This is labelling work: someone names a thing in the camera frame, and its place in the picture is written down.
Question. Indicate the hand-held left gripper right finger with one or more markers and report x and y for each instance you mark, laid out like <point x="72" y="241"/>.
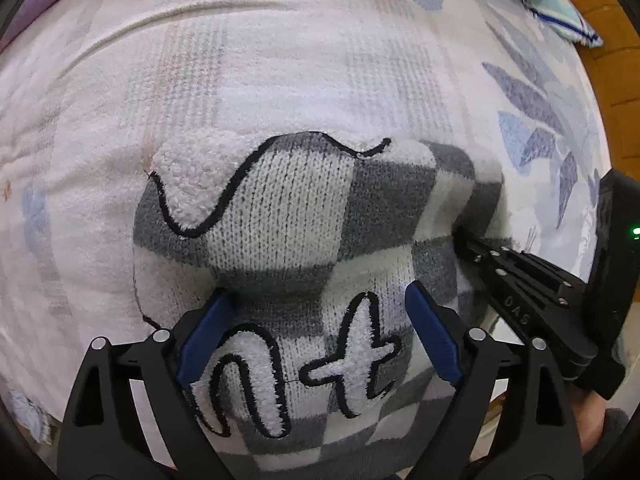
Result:
<point x="432" y="335"/>

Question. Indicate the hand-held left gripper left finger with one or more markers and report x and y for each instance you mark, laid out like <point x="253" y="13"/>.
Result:
<point x="205" y="345"/>

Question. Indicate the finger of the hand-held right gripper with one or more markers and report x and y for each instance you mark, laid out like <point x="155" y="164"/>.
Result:
<point x="520" y="262"/>
<point x="530" y="317"/>

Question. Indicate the grey white checkered cardigan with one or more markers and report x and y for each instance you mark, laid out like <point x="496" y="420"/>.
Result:
<point x="300" y="210"/>

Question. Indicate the person's right forearm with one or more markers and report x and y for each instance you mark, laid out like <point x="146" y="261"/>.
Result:
<point x="592" y="420"/>

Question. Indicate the wooden bed headboard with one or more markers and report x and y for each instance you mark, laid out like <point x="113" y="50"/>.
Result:
<point x="610" y="60"/>

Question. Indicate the light blue striped pillow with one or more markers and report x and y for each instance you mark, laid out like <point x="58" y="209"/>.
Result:
<point x="560" y="10"/>

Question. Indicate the pale floral bed sheet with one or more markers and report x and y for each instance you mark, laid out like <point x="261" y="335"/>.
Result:
<point x="250" y="60"/>

